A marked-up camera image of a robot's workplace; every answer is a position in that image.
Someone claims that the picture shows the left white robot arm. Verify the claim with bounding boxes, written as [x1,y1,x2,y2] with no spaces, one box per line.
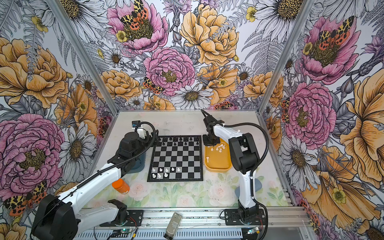
[31,121,159,240]

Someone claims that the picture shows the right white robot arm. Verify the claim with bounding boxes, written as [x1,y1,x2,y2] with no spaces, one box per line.
[201,110,261,223]

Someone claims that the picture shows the yellow plastic tray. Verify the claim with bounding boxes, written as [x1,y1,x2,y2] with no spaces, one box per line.
[204,139,232,173]

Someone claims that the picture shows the teal plastic bin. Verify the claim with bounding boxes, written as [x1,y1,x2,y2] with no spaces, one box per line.
[127,152,146,174]

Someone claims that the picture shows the black and white chessboard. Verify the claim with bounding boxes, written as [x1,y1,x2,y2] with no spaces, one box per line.
[147,135,204,183]

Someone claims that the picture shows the orange pill bottle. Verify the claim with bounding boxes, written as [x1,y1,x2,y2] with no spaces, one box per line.
[112,179,130,195]

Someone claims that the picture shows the silver usb hub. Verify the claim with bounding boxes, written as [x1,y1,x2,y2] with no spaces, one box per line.
[164,213,183,240]

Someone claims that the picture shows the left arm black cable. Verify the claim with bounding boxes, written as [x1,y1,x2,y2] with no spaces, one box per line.
[29,121,159,235]

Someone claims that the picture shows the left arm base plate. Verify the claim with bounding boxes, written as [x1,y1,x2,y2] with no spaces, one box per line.
[100,210,144,227]

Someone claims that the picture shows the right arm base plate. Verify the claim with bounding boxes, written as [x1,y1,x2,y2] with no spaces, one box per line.
[222,209,266,226]

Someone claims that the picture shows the aluminium front rail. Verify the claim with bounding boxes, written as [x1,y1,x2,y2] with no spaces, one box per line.
[52,206,310,229]

